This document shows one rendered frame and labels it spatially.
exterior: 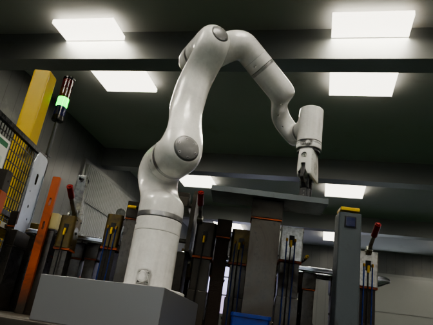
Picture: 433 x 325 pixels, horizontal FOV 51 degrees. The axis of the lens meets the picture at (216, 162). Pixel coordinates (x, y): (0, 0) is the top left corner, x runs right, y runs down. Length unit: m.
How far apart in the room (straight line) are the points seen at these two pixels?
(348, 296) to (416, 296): 10.63
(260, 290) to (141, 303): 0.51
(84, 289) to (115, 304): 0.08
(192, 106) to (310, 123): 0.45
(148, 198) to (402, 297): 11.02
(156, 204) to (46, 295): 0.33
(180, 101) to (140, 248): 0.43
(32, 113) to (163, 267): 1.74
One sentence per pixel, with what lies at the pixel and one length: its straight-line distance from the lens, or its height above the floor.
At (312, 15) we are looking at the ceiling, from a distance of 3.95.
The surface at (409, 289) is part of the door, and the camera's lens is 12.06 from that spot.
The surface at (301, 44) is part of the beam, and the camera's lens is 3.99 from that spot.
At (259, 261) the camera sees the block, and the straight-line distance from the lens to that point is 1.42.
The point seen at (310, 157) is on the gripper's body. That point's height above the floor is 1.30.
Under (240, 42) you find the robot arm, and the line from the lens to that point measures 1.52.
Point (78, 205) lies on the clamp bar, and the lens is 1.78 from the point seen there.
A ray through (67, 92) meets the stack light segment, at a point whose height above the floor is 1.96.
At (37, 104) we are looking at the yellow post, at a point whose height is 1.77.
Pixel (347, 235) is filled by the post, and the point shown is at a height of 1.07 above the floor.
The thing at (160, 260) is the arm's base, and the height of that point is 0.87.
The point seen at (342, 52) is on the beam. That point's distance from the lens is 3.94.
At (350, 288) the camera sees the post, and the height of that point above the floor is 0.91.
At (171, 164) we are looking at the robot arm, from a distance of 1.17.
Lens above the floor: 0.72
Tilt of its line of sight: 21 degrees up
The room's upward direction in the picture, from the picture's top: 9 degrees clockwise
